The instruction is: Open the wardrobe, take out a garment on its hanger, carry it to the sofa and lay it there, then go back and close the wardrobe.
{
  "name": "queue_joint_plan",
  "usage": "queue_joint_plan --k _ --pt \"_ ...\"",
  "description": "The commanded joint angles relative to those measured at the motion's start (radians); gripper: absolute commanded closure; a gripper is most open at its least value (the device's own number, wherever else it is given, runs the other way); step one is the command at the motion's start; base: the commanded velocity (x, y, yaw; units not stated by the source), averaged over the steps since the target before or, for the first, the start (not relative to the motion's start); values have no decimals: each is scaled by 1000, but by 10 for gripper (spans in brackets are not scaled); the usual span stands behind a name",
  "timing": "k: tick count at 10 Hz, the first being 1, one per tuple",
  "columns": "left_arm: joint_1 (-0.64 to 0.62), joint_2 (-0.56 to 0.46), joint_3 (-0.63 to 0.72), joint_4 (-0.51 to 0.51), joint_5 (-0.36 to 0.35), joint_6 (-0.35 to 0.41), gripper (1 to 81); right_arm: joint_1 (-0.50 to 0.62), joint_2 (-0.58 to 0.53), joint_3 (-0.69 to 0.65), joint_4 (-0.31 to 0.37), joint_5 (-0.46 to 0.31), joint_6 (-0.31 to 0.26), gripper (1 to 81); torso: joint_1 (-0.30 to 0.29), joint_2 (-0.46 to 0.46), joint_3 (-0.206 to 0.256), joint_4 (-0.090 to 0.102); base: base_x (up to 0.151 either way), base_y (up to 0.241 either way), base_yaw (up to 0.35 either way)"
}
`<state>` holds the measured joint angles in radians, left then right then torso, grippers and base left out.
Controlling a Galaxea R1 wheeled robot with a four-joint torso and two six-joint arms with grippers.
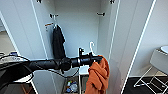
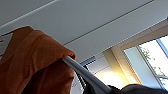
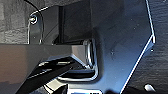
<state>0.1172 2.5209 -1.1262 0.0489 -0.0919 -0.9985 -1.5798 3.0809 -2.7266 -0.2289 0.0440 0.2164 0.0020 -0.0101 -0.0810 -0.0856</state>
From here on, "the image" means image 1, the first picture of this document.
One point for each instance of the black wall hook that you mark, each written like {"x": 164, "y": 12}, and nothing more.
{"x": 53, "y": 15}
{"x": 101, "y": 14}

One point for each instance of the white blue bottle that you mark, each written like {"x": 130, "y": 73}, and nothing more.
{"x": 74, "y": 87}

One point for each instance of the orange hoodie white lettering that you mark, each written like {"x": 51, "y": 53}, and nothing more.
{"x": 98, "y": 75}

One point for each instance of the white clothes hanger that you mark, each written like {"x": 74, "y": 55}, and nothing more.
{"x": 92, "y": 48}
{"x": 55, "y": 25}

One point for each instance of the white folding chair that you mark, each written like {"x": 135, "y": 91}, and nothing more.
{"x": 156, "y": 66}

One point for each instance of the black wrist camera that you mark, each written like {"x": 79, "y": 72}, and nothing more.
{"x": 80, "y": 51}

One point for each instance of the white wardrobe door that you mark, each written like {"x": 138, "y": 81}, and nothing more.
{"x": 23, "y": 33}
{"x": 133, "y": 36}

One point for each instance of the black garment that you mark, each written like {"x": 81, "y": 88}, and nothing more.
{"x": 58, "y": 43}

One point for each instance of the white wardrobe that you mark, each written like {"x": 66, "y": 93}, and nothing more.
{"x": 80, "y": 36}

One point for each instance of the white inner shelf unit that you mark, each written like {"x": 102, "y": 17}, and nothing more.
{"x": 83, "y": 71}

